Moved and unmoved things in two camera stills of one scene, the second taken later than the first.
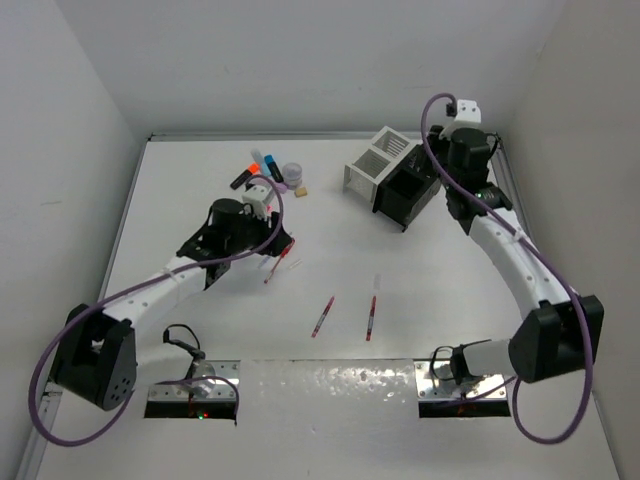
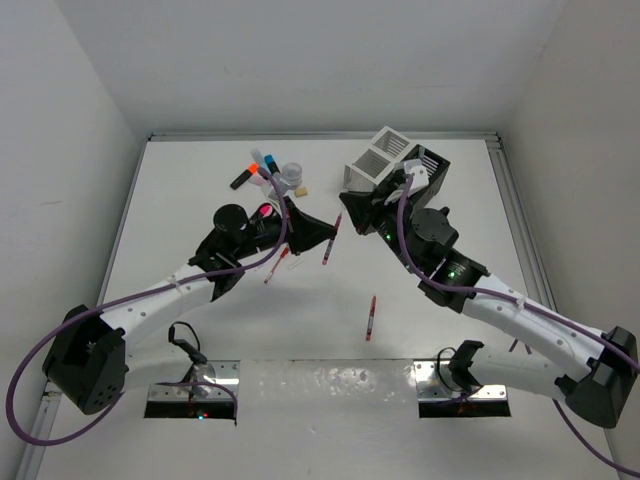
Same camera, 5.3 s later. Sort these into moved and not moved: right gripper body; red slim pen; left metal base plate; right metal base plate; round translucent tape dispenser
Moved: right gripper body
Not moved: round translucent tape dispenser; red slim pen; left metal base plate; right metal base plate
